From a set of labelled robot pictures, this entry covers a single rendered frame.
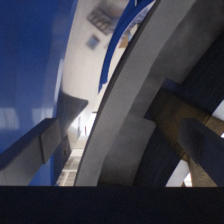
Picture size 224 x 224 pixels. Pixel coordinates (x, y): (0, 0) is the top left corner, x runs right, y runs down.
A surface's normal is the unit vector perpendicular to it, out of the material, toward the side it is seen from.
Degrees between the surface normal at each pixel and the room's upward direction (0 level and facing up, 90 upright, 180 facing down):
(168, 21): 90
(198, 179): 82
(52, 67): 90
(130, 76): 90
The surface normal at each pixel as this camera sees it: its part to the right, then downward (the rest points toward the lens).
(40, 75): -0.04, 0.30
